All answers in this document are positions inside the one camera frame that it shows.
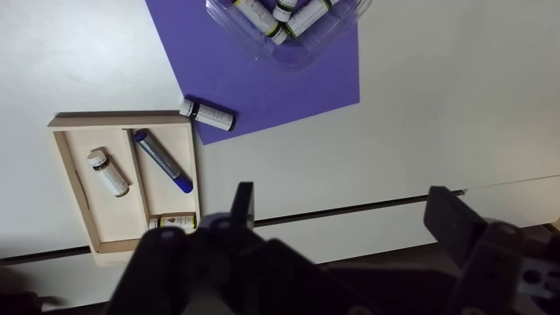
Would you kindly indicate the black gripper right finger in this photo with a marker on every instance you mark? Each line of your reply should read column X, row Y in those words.
column 452, row 225

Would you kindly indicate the white bottle with black cap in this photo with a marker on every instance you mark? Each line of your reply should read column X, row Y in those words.
column 210, row 115

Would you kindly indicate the white bottle with green band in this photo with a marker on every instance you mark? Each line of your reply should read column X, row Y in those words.
column 259, row 17
column 308, row 17
column 285, row 10

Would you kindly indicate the wooden compartment tray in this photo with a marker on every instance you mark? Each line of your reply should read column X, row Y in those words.
column 119, row 220

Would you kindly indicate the purple mat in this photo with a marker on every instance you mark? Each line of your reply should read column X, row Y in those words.
column 303, row 82

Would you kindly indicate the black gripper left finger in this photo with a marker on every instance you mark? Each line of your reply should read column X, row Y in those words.
column 242, row 204

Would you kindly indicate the clear plastic clamshell container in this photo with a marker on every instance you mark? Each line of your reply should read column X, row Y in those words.
column 343, row 24

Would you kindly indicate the blue marker pen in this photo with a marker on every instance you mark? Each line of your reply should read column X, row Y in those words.
column 159, row 159

